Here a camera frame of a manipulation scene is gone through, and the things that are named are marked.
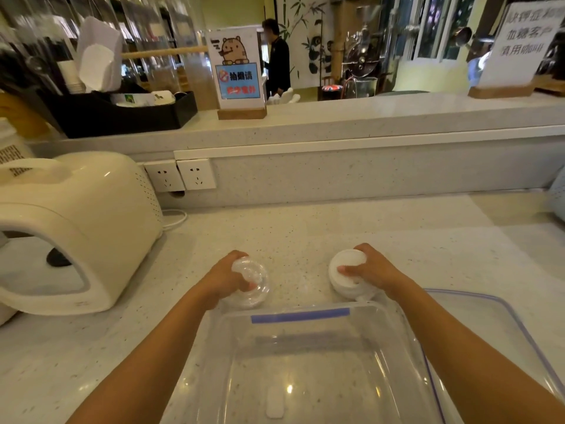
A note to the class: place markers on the person's right hand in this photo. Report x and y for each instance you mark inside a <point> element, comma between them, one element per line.
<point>379,271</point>

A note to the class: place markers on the person's left hand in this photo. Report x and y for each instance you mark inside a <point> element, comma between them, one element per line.
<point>223,278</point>

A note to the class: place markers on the person's right thumb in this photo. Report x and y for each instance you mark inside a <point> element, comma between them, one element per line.
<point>352,270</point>

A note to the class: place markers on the person's left thumb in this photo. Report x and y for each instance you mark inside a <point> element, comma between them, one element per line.
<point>248,286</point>

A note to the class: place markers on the clear plastic cup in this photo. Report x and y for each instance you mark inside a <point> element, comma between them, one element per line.
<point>255,284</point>

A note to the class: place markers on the white paper cup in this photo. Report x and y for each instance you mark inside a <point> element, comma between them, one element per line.
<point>346,284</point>

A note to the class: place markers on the person's left forearm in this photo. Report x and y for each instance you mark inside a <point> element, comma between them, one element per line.
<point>150,362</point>

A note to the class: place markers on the person's right forearm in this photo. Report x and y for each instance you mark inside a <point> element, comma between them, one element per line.
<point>463,353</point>

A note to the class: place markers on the clear plastic storage box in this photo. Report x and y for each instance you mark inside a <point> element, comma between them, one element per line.
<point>309,366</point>

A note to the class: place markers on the clear lid with blue rim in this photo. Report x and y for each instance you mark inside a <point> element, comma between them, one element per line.
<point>503,322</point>

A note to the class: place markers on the cream cup sealing machine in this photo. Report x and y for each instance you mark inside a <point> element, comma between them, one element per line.
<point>84,229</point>

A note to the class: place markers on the red and blue stool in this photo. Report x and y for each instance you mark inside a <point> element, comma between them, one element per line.
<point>332,90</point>

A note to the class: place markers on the metal bucket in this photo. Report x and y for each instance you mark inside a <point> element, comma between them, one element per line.
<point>364,87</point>

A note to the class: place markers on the black organizer tray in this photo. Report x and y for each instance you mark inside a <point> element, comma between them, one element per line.
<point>123,114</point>

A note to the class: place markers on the cartoon cat sign stand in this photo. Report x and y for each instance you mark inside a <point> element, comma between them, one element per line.
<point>237,70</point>

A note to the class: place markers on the metal coffee roaster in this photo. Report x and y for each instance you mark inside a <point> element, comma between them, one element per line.
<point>366,48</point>

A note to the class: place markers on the wooden rod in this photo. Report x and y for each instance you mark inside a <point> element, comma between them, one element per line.
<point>164,52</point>

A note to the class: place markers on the clear acrylic dispenser tubes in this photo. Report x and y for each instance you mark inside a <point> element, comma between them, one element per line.
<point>185,44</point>

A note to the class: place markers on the white patterned package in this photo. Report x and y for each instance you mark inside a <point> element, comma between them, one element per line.
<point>12,150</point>

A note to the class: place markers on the stack of white cups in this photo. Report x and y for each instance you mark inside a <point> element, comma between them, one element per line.
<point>73,77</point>

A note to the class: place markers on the white paper filters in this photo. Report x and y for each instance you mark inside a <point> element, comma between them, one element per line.
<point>99,57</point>

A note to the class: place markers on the white text sign stand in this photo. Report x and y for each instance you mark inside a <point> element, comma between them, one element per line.
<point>514,48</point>

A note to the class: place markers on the white wall socket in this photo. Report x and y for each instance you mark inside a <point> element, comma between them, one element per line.
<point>164,176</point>
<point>197,174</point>

